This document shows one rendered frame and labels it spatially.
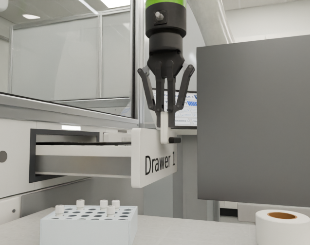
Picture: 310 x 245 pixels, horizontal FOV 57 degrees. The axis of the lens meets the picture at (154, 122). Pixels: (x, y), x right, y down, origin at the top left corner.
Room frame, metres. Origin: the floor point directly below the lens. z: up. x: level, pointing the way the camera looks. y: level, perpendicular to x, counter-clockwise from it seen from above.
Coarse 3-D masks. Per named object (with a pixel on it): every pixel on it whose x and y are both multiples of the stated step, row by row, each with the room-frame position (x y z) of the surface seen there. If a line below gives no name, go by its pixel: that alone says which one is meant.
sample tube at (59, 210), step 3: (57, 207) 0.42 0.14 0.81; (60, 207) 0.42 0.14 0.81; (63, 207) 0.42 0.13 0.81; (57, 210) 0.42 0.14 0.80; (60, 210) 0.42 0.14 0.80; (63, 210) 0.42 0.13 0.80; (57, 213) 0.42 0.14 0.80; (60, 213) 0.42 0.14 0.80; (63, 213) 0.43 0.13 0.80; (57, 216) 0.42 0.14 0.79
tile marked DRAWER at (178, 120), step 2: (176, 118) 1.46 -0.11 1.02; (178, 118) 1.47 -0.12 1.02; (180, 118) 1.47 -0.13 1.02; (182, 118) 1.48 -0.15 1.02; (184, 118) 1.49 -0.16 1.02; (186, 118) 1.49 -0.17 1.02; (176, 120) 1.45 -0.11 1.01; (178, 120) 1.46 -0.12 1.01; (180, 120) 1.46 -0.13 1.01; (182, 120) 1.47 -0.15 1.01; (184, 120) 1.47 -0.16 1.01; (186, 120) 1.48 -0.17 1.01; (188, 120) 1.48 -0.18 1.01; (176, 122) 1.44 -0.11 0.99; (178, 122) 1.45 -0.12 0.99; (180, 122) 1.45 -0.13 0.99; (182, 122) 1.46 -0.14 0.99; (184, 122) 1.46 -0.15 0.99; (186, 122) 1.47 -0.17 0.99; (188, 122) 1.47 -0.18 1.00
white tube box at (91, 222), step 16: (64, 208) 0.47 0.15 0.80; (96, 208) 0.47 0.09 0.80; (128, 208) 0.47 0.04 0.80; (48, 224) 0.39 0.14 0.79; (64, 224) 0.39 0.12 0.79; (80, 224) 0.39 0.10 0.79; (96, 224) 0.39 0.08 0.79; (112, 224) 0.39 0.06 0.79; (128, 224) 0.39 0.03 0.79; (48, 240) 0.39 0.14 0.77; (64, 240) 0.39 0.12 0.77; (80, 240) 0.39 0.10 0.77; (96, 240) 0.39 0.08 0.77; (112, 240) 0.39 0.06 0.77; (128, 240) 0.39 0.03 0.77
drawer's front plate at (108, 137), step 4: (104, 136) 0.89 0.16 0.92; (108, 136) 0.89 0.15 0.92; (112, 136) 0.91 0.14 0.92; (116, 136) 0.94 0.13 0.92; (120, 136) 0.97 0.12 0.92; (124, 136) 1.00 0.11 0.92; (128, 136) 1.04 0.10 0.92; (104, 140) 0.89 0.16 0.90; (108, 140) 0.89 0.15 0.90; (112, 140) 0.91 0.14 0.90; (116, 140) 0.94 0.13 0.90; (120, 140) 0.97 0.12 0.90
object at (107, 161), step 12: (36, 156) 0.60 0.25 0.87; (48, 156) 0.60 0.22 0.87; (60, 156) 0.59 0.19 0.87; (72, 156) 0.58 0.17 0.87; (84, 156) 0.57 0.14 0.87; (96, 156) 0.56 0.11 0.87; (108, 156) 0.56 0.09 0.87; (120, 156) 0.55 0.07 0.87; (36, 168) 0.60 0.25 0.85; (48, 168) 0.60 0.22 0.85; (60, 168) 0.59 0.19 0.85; (72, 168) 0.58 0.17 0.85; (84, 168) 0.57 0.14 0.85; (96, 168) 0.56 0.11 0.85; (108, 168) 0.55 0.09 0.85; (120, 168) 0.55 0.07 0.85
